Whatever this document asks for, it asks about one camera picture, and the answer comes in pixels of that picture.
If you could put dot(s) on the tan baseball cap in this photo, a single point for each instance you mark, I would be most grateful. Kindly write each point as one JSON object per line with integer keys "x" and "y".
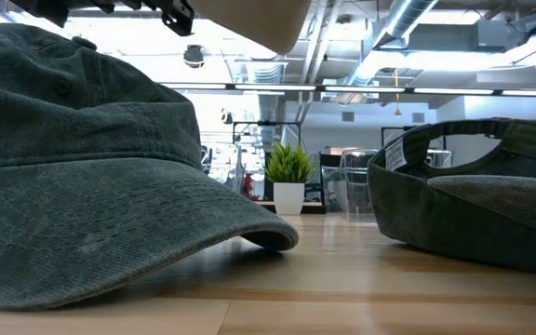
{"x": 258, "y": 23}

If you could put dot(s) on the teal green baseball cap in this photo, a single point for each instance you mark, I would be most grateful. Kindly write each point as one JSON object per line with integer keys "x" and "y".
{"x": 86, "y": 186}

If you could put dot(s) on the olive green baseball cap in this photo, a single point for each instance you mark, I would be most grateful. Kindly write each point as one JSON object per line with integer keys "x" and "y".
{"x": 435, "y": 223}

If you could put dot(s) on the black round ceiling lamp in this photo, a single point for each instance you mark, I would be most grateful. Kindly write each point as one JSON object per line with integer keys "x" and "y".
{"x": 193, "y": 56}

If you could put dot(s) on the long ceiling light strip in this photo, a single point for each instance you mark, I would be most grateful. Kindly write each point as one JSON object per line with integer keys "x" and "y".
{"x": 365, "y": 89}

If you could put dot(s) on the small green potted plant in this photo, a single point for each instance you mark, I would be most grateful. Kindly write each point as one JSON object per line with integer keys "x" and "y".
{"x": 289, "y": 200}

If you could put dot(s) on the silver ventilation duct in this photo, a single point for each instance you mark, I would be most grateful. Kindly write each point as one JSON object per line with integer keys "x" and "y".
{"x": 407, "y": 18}

